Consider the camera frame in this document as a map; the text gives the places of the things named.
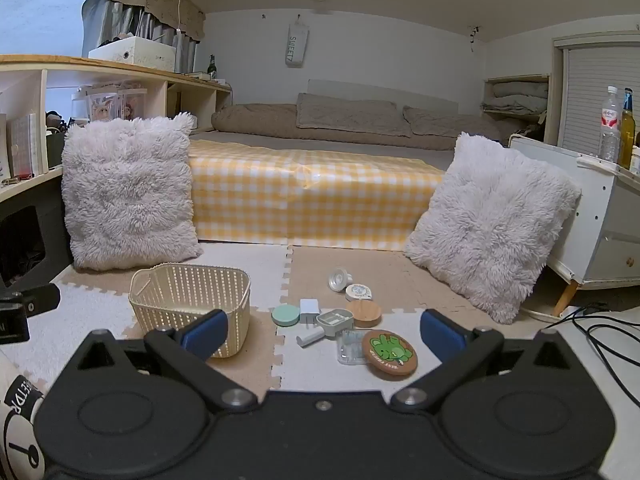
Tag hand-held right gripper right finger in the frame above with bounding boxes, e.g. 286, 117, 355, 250
391, 309, 593, 415

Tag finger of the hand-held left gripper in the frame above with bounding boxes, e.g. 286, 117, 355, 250
0, 282, 62, 346

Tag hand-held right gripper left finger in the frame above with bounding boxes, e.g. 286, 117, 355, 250
52, 309, 262, 415

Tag cork coaster green figure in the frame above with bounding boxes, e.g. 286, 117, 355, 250
361, 329, 419, 376

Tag cream plastic basket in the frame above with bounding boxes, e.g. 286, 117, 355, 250
129, 263, 252, 359

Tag round wooden lid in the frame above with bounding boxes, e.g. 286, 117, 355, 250
346, 300, 384, 330

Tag mint green round lid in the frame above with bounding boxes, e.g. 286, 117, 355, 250
271, 305, 301, 327

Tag clear plastic box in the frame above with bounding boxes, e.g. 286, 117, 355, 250
335, 329, 369, 365

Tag grey plastic tray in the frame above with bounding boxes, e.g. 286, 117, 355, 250
316, 309, 355, 334

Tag black side panel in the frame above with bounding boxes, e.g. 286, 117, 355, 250
0, 194, 77, 292

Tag beige foam mat tile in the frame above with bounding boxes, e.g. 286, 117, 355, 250
52, 260, 136, 291
122, 305, 287, 402
282, 245, 526, 322

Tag white printed cloth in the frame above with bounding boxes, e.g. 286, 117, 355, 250
0, 350, 48, 480

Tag fluffy white pillow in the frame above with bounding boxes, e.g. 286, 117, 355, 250
404, 132, 583, 325
61, 112, 203, 271

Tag yellow checkered bolster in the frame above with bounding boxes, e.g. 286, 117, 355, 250
187, 140, 446, 252

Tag white cabinet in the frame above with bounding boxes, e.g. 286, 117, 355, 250
509, 135, 640, 317

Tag clear figure display boxes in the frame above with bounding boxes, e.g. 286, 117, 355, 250
85, 87, 149, 122

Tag brown pillow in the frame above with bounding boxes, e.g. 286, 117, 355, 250
296, 92, 412, 137
403, 106, 502, 142
211, 104, 299, 133

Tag wooden shelf unit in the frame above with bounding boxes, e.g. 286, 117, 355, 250
0, 54, 234, 202

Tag folded grey blankets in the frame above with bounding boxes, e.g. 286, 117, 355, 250
487, 82, 547, 111

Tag wooden blanket shelf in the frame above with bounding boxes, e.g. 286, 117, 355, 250
482, 74, 551, 142

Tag white storage box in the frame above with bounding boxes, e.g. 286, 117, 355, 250
88, 36, 177, 74

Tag clear water bottle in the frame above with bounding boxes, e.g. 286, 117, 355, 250
598, 86, 622, 164

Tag yellow drink bottle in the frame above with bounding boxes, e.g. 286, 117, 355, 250
618, 88, 637, 170

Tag white shutter door wardrobe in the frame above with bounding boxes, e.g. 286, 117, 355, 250
549, 35, 640, 161

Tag grey curtain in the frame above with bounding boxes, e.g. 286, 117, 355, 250
80, 0, 199, 74

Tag white hanging pouch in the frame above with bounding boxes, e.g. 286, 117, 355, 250
286, 21, 310, 68

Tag black cable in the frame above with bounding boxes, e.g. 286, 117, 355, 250
586, 324, 640, 413
550, 304, 640, 333

